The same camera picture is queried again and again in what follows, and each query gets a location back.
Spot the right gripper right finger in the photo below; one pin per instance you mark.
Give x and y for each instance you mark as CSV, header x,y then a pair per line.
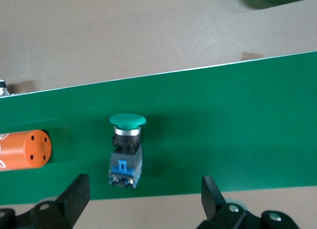
x,y
223,219

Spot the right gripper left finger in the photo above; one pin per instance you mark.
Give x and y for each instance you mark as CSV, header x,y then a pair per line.
x,y
62,214

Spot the orange printed cylinder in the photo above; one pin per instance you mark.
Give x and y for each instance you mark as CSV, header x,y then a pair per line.
x,y
24,149

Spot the green mushroom push button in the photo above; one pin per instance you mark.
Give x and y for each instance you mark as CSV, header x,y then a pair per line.
x,y
126,159

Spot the green conveyor belt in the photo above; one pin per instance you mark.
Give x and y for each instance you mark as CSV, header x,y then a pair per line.
x,y
223,115

